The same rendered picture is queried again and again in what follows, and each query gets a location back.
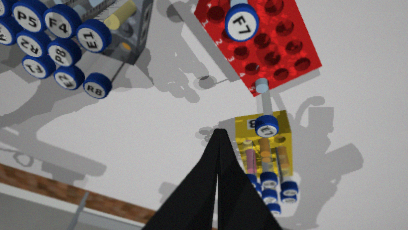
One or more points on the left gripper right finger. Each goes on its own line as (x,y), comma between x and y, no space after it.
(240,207)

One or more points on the red rack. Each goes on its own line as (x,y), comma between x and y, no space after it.
(273,29)

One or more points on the yellow tube rack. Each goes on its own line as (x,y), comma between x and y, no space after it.
(245,130)

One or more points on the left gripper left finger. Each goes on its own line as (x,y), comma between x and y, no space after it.
(190,206)

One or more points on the grey tube rack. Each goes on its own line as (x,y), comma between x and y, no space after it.
(139,21)

